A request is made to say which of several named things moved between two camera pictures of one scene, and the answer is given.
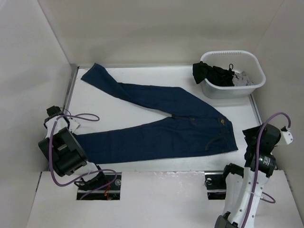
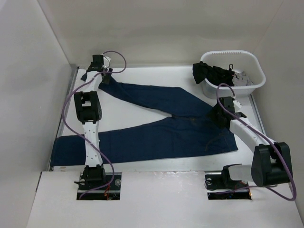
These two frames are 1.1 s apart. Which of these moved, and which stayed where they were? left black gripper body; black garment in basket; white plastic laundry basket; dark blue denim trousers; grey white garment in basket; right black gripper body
Moved: left black gripper body; right black gripper body
Stayed: dark blue denim trousers; grey white garment in basket; white plastic laundry basket; black garment in basket
